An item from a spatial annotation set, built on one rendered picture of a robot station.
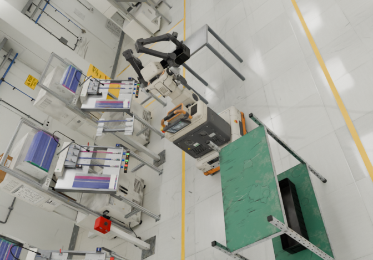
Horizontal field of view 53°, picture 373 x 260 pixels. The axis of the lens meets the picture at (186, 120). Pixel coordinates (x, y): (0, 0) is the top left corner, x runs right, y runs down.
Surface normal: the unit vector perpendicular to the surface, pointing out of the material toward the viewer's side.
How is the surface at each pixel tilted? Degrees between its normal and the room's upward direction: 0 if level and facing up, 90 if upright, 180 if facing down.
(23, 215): 89
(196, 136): 90
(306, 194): 0
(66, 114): 90
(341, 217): 0
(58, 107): 90
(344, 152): 0
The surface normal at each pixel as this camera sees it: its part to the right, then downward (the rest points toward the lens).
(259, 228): -0.69, -0.53
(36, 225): 0.73, -0.50
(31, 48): 0.00, 0.69
